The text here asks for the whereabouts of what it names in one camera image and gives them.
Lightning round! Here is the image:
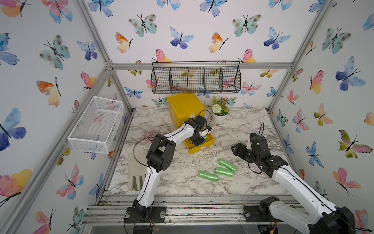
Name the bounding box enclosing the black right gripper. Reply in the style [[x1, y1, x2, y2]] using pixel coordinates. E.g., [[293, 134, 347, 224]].
[[231, 142, 261, 166]]

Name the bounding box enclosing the yellow plastic drawer unit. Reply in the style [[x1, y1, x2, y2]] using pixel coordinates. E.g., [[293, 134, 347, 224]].
[[168, 94, 214, 155]]

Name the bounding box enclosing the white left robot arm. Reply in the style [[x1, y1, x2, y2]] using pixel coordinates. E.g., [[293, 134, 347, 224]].
[[133, 115, 211, 210]]

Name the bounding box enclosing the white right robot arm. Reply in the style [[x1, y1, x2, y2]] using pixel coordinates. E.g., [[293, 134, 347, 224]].
[[231, 133, 356, 234]]

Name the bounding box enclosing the green plant in white pot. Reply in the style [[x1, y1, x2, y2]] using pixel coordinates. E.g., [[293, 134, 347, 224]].
[[211, 96, 229, 125]]

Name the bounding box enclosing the pink flower in white pot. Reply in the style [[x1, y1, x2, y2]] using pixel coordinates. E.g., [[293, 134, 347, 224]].
[[142, 131, 157, 144]]

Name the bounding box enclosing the white green work glove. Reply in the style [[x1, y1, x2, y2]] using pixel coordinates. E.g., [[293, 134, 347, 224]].
[[128, 150, 148, 191]]

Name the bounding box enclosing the black wire wall basket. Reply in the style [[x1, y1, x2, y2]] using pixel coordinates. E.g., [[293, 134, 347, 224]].
[[151, 60, 242, 94]]

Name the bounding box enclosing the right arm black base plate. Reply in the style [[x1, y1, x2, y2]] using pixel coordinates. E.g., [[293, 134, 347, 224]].
[[243, 196, 280, 222]]

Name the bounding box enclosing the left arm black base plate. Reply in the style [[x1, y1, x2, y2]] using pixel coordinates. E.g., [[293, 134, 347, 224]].
[[124, 204, 166, 224]]

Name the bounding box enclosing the white mesh wall basket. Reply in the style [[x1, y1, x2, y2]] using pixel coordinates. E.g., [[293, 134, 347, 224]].
[[68, 96, 124, 154]]

